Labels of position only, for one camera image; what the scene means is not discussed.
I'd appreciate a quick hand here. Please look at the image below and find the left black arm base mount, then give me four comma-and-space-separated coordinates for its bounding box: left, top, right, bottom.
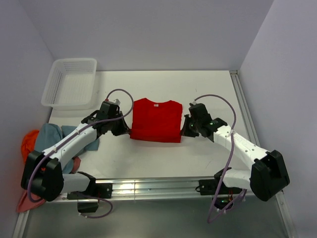
67, 183, 113, 214

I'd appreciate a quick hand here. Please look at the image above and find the white plastic perforated basket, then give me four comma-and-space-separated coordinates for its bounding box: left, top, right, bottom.
41, 58, 98, 110

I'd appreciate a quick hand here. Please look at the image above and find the pink t shirt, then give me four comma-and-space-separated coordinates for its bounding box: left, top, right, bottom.
16, 156, 82, 213

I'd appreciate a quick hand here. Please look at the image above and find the red t shirt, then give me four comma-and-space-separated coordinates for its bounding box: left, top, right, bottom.
130, 98, 183, 143

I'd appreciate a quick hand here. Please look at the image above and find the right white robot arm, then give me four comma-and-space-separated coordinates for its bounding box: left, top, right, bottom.
181, 103, 290, 201

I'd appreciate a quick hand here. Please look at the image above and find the orange t shirt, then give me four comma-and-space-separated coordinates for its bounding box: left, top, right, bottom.
20, 130, 39, 164

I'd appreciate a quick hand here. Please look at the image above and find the blue grey t shirt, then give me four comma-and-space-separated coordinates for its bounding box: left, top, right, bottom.
34, 123, 100, 174

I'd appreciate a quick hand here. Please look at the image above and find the aluminium front rail frame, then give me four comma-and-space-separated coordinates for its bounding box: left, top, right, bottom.
13, 178, 288, 238

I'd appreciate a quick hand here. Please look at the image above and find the aluminium right side rail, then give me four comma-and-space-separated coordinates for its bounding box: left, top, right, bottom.
229, 69, 270, 176

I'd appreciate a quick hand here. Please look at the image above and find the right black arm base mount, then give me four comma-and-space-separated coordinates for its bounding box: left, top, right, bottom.
195, 179, 242, 209

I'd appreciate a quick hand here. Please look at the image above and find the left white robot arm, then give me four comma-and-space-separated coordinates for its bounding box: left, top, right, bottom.
21, 101, 130, 201

